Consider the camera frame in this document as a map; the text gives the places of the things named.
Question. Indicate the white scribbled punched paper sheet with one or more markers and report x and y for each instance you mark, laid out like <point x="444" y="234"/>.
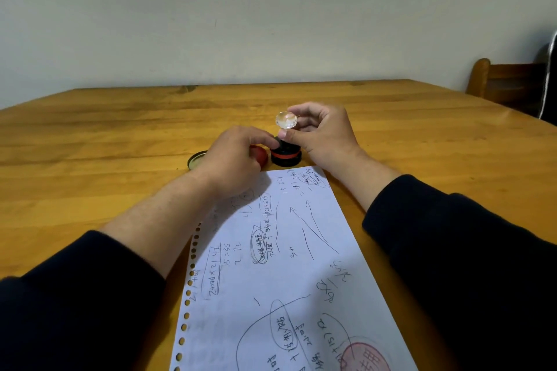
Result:
<point x="283" y="279"/>

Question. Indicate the person's right thumb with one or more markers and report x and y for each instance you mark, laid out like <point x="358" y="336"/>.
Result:
<point x="290" y="134"/>

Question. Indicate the red round cap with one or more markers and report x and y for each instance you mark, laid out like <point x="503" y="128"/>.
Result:
<point x="261" y="157"/>

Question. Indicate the round black rimmed lid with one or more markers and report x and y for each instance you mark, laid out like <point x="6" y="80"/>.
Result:
<point x="196" y="160"/>

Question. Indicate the brown wooden chair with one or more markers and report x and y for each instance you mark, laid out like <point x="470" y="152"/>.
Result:
<point x="507" y="81"/>

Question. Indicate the person's right hand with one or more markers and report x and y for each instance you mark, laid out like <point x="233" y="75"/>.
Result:
<point x="328" y="140"/>

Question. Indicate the person's right forearm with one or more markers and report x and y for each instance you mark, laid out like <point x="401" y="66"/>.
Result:
<point x="452" y="262"/>

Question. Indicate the black stamp with clear knob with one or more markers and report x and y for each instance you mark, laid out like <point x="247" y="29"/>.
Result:
<point x="286" y="154"/>

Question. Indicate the person's left forearm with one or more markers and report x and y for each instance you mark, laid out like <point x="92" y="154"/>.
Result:
<point x="161" y="227"/>

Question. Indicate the person's left hand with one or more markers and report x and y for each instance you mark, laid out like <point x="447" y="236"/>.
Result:
<point x="228" y="160"/>

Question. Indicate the person's right middle finger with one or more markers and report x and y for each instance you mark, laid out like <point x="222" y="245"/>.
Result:
<point x="308" y="121"/>

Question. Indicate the black garment with white stripe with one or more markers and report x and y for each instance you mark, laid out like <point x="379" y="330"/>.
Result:
<point x="551" y="88"/>

